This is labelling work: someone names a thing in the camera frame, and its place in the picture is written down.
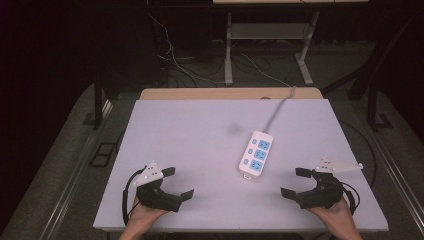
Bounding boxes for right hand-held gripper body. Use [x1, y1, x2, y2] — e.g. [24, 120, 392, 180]
[295, 158, 364, 210]

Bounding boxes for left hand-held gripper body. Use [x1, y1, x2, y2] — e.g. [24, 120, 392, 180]
[133, 160, 183, 213]

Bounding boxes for white power strip blue sockets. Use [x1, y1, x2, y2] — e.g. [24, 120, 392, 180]
[237, 130, 275, 183]

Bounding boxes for person's left hand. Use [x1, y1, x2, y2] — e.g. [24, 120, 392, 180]
[127, 199, 168, 232]

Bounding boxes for person's right hand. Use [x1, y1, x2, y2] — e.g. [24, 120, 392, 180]
[306, 197, 355, 232]

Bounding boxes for wooden table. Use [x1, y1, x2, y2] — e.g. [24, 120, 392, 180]
[139, 87, 324, 101]

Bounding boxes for black metal stand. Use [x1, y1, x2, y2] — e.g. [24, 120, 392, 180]
[320, 16, 418, 133]

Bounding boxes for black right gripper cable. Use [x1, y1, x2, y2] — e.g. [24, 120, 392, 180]
[339, 181, 361, 216]

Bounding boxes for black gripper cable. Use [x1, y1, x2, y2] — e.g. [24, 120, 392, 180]
[121, 165, 148, 226]
[339, 181, 361, 216]

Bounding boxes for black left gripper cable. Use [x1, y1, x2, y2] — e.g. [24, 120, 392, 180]
[121, 165, 148, 226]

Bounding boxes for black floor cable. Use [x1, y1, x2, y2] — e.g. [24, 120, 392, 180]
[339, 119, 378, 188]

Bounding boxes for black floor bracket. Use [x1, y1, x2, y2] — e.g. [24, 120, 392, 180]
[88, 142, 118, 168]

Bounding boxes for grey power strip cable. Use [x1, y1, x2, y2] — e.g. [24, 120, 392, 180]
[263, 85, 297, 134]

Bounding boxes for metal floor rail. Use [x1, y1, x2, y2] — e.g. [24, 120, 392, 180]
[371, 131, 424, 234]
[39, 99, 115, 240]

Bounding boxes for white floor cable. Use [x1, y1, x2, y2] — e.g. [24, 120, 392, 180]
[147, 12, 231, 85]

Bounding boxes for white metal-frame desk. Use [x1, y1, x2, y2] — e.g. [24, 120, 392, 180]
[212, 0, 370, 86]

